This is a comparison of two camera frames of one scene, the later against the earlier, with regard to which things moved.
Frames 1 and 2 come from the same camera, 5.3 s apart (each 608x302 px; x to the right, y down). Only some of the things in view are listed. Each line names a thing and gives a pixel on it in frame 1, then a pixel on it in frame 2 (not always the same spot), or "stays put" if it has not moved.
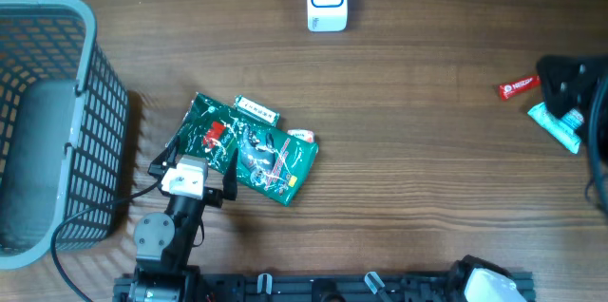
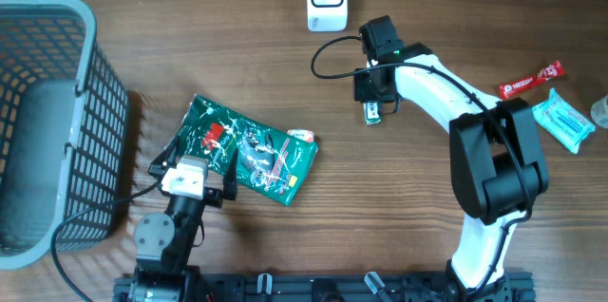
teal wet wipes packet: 561,129 stays put
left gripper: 214,197 stays put
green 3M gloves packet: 271,160 stays put
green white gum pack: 256,110 -> 372,113
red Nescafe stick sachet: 507,88 stays put
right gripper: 578,94 -> 361,90
